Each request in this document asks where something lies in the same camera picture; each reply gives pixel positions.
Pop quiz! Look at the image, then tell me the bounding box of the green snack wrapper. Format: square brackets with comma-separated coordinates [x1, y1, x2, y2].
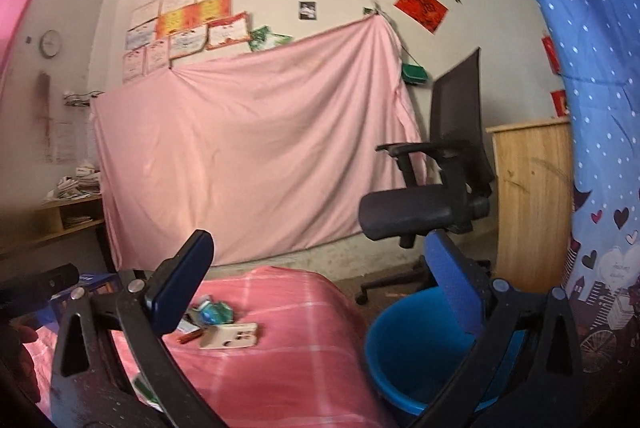
[186, 296, 234, 327]

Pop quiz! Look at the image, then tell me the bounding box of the person's left hand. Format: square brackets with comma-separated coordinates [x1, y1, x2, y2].
[1, 324, 41, 403]

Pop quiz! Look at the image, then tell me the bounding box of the blue cardboard box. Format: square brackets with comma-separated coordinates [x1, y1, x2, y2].
[49, 273, 122, 307]

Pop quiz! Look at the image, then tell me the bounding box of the orange lighter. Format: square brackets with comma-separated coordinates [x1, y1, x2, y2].
[178, 330, 204, 344]

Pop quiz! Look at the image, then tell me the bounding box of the blue plastic bucket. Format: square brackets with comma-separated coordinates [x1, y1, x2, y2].
[364, 284, 484, 425]

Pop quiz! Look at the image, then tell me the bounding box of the stack of papers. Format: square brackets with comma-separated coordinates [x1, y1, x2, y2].
[44, 162, 101, 202]

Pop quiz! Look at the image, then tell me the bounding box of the pink checked tablecloth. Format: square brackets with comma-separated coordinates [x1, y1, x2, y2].
[22, 264, 396, 428]

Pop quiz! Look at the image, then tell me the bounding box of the wooden cabinet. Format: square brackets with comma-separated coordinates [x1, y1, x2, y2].
[487, 117, 573, 292]

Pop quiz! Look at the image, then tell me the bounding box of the black office chair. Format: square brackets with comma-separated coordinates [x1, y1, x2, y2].
[354, 46, 497, 307]

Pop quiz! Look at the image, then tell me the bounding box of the pink hanging sheet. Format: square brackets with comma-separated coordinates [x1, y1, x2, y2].
[92, 15, 420, 270]

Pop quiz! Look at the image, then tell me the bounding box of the green hanging brush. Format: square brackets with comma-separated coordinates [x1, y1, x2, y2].
[401, 63, 428, 86]

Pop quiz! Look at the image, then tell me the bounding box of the red framed certificate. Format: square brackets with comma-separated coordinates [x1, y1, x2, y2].
[205, 12, 250, 50]

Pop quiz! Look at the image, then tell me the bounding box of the orange certificate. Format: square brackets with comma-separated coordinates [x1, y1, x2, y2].
[155, 0, 232, 39]

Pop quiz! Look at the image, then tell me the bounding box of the blue patterned curtain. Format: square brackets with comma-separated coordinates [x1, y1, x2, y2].
[536, 0, 639, 374]

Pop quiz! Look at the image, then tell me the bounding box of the small black white photo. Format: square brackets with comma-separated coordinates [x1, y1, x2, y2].
[298, 1, 317, 21]

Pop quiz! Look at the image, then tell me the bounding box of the wooden wall shelf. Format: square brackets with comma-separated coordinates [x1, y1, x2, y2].
[1, 196, 105, 258]

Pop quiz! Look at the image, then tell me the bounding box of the round wall clock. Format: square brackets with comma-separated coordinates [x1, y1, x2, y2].
[39, 29, 63, 60]

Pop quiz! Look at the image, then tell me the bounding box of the red diamond wall poster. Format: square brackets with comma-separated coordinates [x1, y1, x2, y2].
[394, 0, 448, 34]

